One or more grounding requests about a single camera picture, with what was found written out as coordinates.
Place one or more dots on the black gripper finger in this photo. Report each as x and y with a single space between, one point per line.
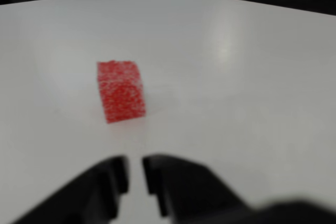
189 190
86 195

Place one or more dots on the red foam cube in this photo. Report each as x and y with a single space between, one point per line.
120 93

